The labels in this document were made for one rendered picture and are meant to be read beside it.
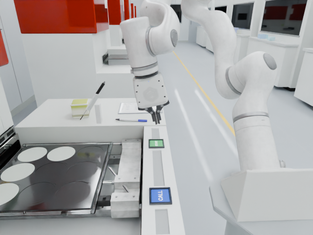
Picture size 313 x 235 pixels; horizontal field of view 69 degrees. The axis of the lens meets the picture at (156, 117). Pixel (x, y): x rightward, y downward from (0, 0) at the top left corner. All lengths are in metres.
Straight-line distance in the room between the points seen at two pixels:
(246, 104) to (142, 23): 0.43
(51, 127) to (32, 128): 0.08
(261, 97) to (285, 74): 4.37
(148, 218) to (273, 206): 0.39
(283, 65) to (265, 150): 4.40
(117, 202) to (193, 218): 1.24
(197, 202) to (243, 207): 1.27
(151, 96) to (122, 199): 0.32
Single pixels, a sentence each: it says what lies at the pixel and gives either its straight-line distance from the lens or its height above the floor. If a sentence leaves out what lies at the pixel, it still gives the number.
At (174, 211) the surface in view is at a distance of 0.58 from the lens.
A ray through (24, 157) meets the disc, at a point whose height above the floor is 0.90.
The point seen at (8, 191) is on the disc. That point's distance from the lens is 0.85.
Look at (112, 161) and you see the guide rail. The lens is 0.97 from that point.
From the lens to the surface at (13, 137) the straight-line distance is 1.07.
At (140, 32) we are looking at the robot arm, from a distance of 0.67.
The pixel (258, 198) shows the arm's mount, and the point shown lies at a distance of 0.74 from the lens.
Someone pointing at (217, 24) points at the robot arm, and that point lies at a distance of 0.95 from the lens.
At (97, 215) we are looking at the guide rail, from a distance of 0.77.
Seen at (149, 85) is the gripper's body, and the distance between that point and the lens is 0.71.
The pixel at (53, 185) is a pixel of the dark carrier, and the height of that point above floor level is 0.90.
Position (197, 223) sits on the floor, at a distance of 1.86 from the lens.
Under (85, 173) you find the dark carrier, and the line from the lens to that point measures 0.82.
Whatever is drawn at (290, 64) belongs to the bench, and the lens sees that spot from 5.20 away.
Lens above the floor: 1.38
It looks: 24 degrees down
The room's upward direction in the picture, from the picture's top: straight up
